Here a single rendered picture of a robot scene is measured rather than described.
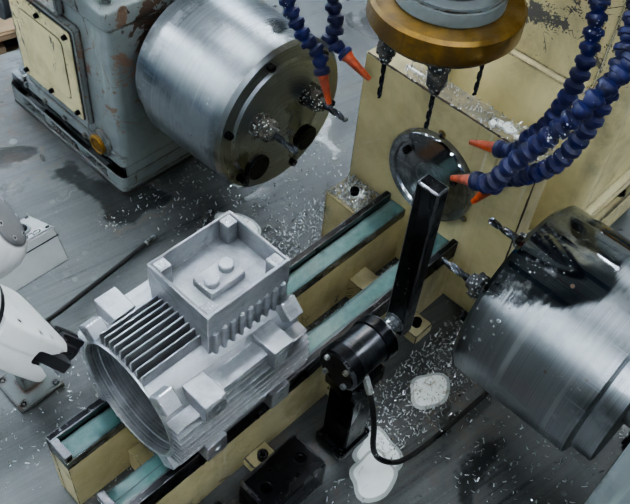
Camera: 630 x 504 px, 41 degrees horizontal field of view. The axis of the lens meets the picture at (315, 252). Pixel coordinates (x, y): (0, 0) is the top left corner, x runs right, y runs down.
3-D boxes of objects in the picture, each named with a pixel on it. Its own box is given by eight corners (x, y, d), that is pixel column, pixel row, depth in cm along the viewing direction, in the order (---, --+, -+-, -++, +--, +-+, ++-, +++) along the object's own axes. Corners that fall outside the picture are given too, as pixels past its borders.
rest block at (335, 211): (344, 219, 145) (351, 168, 136) (374, 242, 142) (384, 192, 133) (319, 236, 142) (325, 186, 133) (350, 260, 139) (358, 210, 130)
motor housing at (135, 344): (208, 303, 117) (204, 209, 102) (306, 392, 109) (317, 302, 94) (86, 390, 107) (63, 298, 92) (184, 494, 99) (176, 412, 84)
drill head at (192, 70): (202, 49, 154) (198, -81, 135) (350, 155, 139) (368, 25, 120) (87, 108, 141) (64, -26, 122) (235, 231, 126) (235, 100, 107)
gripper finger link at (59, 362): (-1, 339, 79) (-1, 321, 84) (66, 384, 82) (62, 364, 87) (8, 329, 79) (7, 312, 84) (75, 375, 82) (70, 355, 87)
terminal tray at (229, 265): (228, 248, 103) (227, 208, 98) (289, 300, 99) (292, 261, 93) (149, 302, 97) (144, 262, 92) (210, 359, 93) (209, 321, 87)
